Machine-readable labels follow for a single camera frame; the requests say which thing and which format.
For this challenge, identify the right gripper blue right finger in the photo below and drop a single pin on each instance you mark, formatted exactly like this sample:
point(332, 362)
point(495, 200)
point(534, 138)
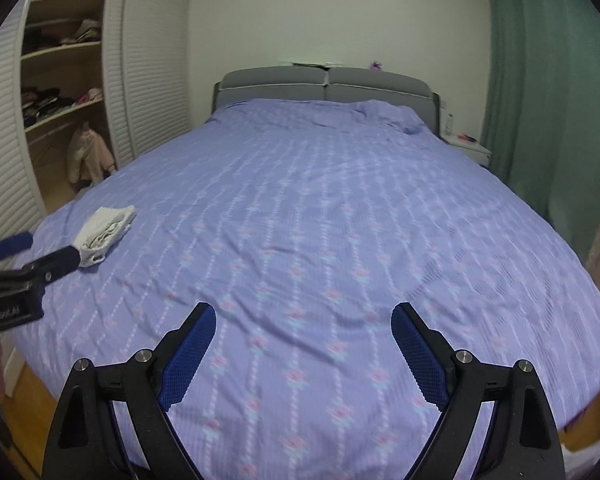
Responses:
point(522, 439)

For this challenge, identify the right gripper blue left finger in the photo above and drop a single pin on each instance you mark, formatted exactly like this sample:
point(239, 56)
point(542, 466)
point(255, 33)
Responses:
point(85, 440)

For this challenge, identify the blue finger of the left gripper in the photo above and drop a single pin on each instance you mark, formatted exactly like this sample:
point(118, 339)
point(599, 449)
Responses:
point(54, 266)
point(13, 245)

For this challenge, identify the white polka dot shirt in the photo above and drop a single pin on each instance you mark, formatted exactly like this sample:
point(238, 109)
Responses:
point(101, 232)

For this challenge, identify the dark folded clothes pile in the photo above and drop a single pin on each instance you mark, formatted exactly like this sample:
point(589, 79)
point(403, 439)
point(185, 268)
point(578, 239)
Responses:
point(37, 104)

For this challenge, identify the white louvered door near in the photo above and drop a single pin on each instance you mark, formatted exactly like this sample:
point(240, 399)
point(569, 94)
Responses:
point(21, 204)

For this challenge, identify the wooden wardrobe shelves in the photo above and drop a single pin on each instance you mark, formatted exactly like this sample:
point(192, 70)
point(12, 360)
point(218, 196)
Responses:
point(62, 48)

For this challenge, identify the purple floral bed cover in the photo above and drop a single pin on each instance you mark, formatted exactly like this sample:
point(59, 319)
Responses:
point(304, 224)

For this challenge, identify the white louvered wardrobe door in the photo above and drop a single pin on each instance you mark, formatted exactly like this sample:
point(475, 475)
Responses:
point(145, 74)

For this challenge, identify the white nightstand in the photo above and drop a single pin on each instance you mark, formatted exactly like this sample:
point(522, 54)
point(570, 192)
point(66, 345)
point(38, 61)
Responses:
point(470, 147)

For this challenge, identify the green curtain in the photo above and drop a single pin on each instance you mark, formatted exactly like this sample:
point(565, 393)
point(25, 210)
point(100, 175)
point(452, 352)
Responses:
point(542, 122)

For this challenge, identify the clear plastic bottle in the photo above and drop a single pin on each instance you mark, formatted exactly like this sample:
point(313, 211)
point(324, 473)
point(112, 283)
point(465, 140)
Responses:
point(448, 127)

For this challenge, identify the grey padded headboard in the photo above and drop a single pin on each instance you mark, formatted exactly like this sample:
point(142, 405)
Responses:
point(338, 84)

